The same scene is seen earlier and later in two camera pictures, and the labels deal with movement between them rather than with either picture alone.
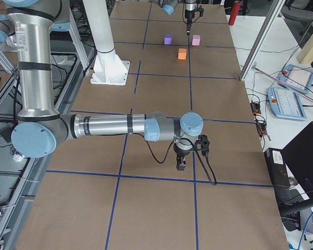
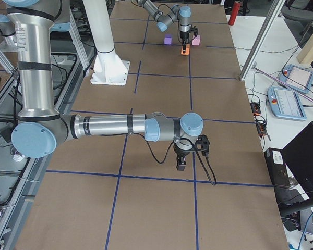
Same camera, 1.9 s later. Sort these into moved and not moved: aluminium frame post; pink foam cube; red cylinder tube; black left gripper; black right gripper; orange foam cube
Moved: orange foam cube; black left gripper
Not moved: red cylinder tube; aluminium frame post; pink foam cube; black right gripper
